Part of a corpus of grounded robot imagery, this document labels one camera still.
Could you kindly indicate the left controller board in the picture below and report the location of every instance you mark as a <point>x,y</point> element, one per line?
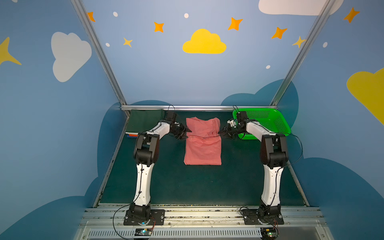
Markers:
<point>143,232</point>

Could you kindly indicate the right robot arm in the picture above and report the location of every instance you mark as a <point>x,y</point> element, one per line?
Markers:
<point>273,155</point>

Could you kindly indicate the rear aluminium frame bar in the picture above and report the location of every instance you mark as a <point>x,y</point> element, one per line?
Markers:
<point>185,108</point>

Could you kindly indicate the green plastic basket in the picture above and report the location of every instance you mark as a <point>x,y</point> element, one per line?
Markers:
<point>271,119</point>

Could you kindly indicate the aluminium frame post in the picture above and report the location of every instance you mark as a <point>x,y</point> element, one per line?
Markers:
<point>88,26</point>
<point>304,50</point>

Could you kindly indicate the right aluminium frame post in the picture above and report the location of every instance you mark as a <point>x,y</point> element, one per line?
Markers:
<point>304,50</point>

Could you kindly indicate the left aluminium frame post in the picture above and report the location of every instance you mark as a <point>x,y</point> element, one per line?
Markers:
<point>88,26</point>

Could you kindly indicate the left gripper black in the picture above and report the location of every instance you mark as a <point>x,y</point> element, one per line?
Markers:
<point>180,130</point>

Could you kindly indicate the controller board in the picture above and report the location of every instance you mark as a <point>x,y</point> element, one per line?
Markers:
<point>143,232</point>
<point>269,233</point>

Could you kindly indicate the aluminium front rail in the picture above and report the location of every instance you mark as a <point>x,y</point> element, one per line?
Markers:
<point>202,223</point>

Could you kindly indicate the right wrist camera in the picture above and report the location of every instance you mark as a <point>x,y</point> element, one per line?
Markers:
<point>232,123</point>

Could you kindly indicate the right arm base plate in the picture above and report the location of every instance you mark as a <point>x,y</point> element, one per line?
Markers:
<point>258,217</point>

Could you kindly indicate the right controller board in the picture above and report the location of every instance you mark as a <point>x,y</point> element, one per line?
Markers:
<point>269,233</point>

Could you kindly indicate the pink red t-shirt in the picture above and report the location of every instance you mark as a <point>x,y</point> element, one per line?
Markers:
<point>204,144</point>

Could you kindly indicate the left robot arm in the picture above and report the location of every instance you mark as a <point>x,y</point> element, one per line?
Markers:
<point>146,154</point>

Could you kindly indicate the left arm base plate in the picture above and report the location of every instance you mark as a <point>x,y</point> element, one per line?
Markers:
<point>156,217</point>

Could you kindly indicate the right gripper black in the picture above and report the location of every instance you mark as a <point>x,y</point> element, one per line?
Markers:
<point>229,130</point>

